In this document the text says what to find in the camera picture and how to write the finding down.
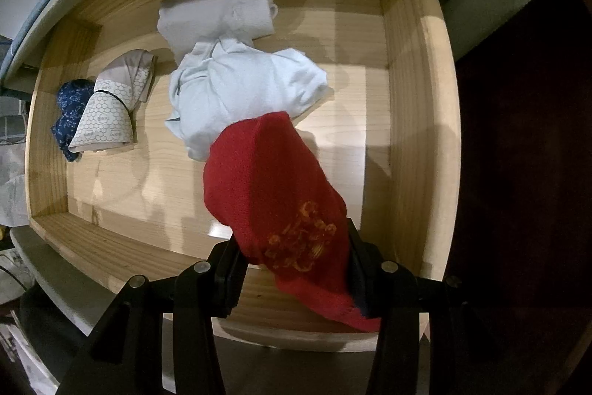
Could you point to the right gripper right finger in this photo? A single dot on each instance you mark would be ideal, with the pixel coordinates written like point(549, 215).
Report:
point(364, 276)

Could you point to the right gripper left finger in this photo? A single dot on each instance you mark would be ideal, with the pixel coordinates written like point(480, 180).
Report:
point(228, 267)

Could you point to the red underwear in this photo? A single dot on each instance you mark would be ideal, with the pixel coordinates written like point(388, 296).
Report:
point(262, 181)

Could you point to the wooden drawer grey front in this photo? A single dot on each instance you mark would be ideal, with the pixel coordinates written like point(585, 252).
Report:
point(157, 126)

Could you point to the navy floral underwear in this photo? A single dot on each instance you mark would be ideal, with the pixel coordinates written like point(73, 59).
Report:
point(71, 99)

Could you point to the grey honeycomb rolled underwear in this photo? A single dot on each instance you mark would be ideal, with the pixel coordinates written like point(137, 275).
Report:
point(119, 88)

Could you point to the white rolled underwear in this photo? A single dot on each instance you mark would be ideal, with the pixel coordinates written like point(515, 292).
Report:
point(183, 23)

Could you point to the pale blue crumpled garment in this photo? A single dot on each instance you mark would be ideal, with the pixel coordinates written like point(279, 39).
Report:
point(227, 80)

